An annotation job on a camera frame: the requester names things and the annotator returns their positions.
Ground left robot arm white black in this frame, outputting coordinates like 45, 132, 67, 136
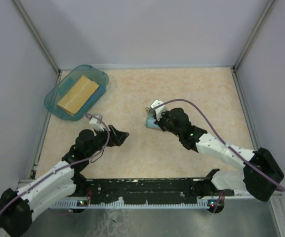
0, 125, 129, 237

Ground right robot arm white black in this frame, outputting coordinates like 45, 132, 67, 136
154, 106, 284, 202

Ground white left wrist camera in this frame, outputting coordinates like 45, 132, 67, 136
87, 114, 106, 131

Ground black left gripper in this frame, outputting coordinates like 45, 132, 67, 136
86, 124, 129, 158

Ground grey glasses case green lining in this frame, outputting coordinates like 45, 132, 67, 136
145, 116, 161, 130

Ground white slotted cable duct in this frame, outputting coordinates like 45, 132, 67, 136
50, 198, 226, 208

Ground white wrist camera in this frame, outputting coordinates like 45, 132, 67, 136
87, 114, 106, 131
149, 99, 168, 121

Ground teal plastic bin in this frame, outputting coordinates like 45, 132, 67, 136
44, 65, 109, 121

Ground aluminium frame post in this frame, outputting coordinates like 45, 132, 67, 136
232, 0, 277, 73
11, 0, 61, 74

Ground aluminium frame post right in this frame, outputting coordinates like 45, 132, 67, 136
232, 0, 277, 73

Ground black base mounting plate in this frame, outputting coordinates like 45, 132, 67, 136
68, 178, 222, 205

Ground shiny metal front panel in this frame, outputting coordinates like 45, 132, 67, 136
24, 199, 280, 237

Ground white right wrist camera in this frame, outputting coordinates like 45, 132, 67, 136
149, 99, 168, 121

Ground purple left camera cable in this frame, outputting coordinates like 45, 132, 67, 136
0, 113, 111, 228

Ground aluminium frame post left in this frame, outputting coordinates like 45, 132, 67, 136
11, 0, 61, 74

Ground aluminium front rail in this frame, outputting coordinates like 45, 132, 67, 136
14, 178, 281, 198

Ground black aviator sunglasses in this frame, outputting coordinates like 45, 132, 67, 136
145, 108, 155, 117

